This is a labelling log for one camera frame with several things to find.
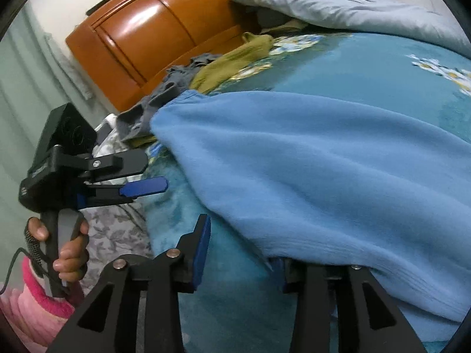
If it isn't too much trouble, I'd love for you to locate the wooden bed headboard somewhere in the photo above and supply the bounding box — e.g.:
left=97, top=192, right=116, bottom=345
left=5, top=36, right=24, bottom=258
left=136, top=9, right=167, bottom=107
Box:
left=65, top=0, right=269, bottom=113

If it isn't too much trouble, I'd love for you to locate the grey white leaf-pattern blanket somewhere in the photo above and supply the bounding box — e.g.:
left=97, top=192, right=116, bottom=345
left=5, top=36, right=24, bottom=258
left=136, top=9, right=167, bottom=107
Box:
left=79, top=114, right=153, bottom=298

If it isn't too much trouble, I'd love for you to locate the person's left hand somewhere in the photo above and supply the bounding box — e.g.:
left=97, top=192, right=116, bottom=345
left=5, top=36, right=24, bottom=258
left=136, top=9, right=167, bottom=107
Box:
left=27, top=217, right=90, bottom=284

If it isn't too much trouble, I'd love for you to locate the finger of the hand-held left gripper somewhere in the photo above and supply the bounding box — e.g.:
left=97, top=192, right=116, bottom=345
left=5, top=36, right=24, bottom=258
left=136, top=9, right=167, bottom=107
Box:
left=77, top=176, right=169, bottom=208
left=79, top=149, right=148, bottom=184

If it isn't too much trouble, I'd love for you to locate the dark grey pillow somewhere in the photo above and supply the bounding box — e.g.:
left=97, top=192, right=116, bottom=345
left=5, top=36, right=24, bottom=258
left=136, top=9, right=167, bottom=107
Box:
left=254, top=5, right=295, bottom=32

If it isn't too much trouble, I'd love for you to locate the pale green curtain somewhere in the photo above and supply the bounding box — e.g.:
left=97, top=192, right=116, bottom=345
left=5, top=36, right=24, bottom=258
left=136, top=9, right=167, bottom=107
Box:
left=0, top=7, right=111, bottom=258

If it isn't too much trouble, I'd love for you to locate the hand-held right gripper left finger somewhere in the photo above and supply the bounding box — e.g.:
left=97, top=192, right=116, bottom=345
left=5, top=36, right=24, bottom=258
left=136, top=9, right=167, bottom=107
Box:
left=46, top=213, right=212, bottom=353

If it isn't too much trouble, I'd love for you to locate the olive yellow knit garment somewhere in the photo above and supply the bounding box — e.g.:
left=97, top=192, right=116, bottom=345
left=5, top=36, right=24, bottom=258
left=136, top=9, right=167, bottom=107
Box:
left=189, top=32, right=275, bottom=94

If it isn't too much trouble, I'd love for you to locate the grey knit sweater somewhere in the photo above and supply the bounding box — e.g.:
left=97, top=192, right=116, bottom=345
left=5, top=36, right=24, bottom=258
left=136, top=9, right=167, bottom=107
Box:
left=116, top=53, right=225, bottom=142

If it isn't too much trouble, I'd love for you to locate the light blue floral quilt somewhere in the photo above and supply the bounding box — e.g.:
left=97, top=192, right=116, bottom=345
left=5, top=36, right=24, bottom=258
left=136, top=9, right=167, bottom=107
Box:
left=227, top=0, right=471, bottom=56

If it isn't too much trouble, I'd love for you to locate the blue knit sweater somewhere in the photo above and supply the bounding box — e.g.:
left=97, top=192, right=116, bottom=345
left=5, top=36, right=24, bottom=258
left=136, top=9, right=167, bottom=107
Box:
left=151, top=89, right=471, bottom=342

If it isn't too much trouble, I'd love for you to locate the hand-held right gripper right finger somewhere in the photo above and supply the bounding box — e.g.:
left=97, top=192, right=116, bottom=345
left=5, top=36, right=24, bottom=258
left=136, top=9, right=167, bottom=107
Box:
left=281, top=257, right=418, bottom=353

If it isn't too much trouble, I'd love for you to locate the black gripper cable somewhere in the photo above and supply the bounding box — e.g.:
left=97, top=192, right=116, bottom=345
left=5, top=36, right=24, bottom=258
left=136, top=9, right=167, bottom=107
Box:
left=0, top=228, right=42, bottom=295

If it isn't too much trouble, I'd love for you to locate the teal floral blanket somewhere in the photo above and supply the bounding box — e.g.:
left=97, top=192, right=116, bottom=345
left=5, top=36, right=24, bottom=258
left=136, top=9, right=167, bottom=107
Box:
left=142, top=31, right=471, bottom=353

